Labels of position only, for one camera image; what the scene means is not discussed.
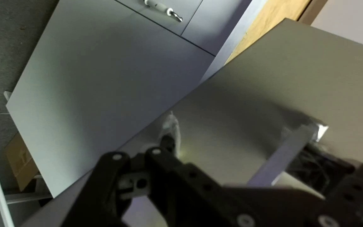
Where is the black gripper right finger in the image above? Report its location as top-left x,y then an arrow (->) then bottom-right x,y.
287,142 -> 363,227

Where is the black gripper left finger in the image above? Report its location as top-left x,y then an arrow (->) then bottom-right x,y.
60,111 -> 249,227

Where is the metal handle of unlabelled drawer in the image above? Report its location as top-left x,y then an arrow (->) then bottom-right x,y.
245,121 -> 328,189

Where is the wide white cabinet door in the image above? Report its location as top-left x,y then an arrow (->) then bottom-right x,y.
3,0 -> 216,199

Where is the white base cabinet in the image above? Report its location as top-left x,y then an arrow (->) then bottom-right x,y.
3,0 -> 270,199

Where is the narrow white cabinet door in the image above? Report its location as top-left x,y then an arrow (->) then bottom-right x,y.
114,0 -> 204,37

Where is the white base cabinet drawer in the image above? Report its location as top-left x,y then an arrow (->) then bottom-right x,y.
180,0 -> 254,56

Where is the brown cardboard piece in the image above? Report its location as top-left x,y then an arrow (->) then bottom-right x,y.
3,132 -> 43,193

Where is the vertical silver door pull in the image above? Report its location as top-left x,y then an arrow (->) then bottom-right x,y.
142,0 -> 185,24

